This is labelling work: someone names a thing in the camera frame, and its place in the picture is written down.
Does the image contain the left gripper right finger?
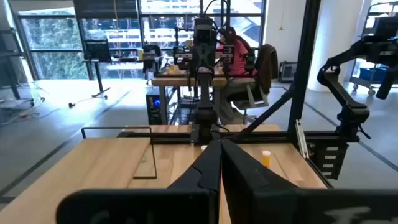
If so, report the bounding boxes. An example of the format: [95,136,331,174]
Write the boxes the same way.
[221,139,300,224]

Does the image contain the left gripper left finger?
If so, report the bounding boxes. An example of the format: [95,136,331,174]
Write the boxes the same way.
[167,139,223,224]

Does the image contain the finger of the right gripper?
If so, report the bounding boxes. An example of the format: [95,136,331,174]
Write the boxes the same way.
[192,43,205,72]
[203,43,216,72]

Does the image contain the wooden desk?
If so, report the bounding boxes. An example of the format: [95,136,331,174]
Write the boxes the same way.
[151,73,229,125]

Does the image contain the small orange pill bottle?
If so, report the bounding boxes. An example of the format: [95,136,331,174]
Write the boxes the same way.
[262,150,272,169]

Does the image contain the person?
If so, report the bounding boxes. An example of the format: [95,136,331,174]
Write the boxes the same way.
[216,27,259,125]

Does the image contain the office chair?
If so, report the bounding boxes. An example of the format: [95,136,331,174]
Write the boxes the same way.
[228,45,279,121]

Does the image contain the black computer tower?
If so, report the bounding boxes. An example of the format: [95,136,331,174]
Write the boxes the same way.
[145,86,165,126]

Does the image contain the brown jacket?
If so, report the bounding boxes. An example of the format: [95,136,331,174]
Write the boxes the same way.
[254,44,280,94]

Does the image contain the black equipment case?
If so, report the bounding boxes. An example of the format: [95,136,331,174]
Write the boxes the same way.
[278,61,299,83]

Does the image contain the black monitor on stand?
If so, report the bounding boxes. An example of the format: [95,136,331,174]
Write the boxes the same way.
[82,39,113,100]

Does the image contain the black slotted mounting plate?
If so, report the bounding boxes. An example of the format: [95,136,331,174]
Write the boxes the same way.
[309,142,349,181]

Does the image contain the metal utility cart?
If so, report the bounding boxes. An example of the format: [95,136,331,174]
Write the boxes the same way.
[349,1,398,96]

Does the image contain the blue storage bin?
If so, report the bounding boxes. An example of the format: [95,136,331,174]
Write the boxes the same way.
[359,67,389,82]

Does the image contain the black metal rack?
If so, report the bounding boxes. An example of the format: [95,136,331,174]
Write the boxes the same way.
[0,27,35,108]

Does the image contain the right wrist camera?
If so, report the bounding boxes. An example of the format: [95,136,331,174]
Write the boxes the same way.
[193,17,216,44]

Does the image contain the silver aluminium bracket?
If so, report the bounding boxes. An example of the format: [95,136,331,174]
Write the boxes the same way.
[294,119,310,159]

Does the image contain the black aluminium rig frame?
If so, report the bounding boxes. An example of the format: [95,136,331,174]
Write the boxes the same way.
[117,0,361,189]

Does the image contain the wooden shelf black frame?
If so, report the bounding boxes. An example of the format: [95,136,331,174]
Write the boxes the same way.
[0,126,158,224]

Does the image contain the loose floor cables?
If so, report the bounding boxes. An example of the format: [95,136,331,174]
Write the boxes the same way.
[0,88,62,127]

